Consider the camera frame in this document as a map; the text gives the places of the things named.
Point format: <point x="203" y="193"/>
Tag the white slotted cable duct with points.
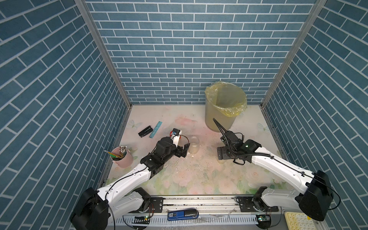
<point x="162" y="221"/>

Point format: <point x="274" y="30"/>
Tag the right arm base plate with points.
<point x="250" y="204"/>

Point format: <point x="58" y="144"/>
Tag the yellow egg tray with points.
<point x="299" y="221"/>

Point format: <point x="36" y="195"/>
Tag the blue black handheld device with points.
<point x="183" y="215"/>

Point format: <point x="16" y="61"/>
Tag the black stapler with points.
<point x="145" y="131"/>

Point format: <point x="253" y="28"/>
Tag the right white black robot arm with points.
<point x="312" y="193"/>

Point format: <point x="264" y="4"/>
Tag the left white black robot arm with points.
<point x="94" y="208"/>

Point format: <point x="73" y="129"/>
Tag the pink pen holder cup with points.
<point x="121" y="156"/>

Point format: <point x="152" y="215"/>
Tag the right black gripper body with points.
<point x="225" y="153"/>

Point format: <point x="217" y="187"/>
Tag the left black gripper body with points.
<point x="172" y="151"/>

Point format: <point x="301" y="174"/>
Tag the white lidded rice jar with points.
<point x="221" y="161"/>

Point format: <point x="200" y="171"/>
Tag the clear rice jar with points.
<point x="194" y="145"/>

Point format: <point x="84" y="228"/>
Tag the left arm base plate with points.
<point x="154" y="204"/>

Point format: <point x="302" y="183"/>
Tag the beige bin with yellow bag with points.
<point x="224" y="102"/>

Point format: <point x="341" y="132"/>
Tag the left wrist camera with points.
<point x="176" y="135"/>

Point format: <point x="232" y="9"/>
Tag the teal ruler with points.
<point x="153" y="133"/>

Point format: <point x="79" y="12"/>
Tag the aluminium mounting rail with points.
<point x="210" y="204"/>

